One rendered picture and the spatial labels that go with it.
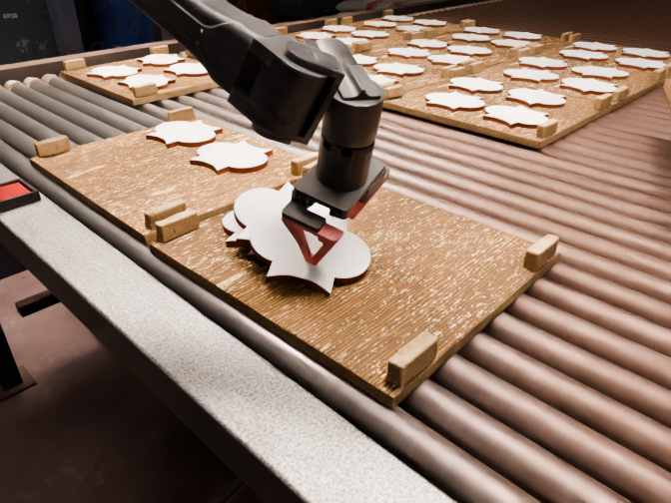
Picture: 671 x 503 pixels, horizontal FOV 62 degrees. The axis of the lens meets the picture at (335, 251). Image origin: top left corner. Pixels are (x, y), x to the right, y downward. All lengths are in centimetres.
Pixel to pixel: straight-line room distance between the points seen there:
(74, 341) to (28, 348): 15
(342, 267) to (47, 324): 182
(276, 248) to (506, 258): 29
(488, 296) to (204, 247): 36
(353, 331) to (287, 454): 15
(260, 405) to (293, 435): 5
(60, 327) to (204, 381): 178
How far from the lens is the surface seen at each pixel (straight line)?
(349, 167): 58
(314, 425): 53
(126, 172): 102
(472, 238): 78
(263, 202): 73
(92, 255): 82
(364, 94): 54
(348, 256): 67
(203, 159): 101
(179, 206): 81
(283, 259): 65
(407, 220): 81
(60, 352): 221
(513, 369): 60
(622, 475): 55
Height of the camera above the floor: 130
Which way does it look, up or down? 31 degrees down
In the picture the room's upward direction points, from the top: straight up
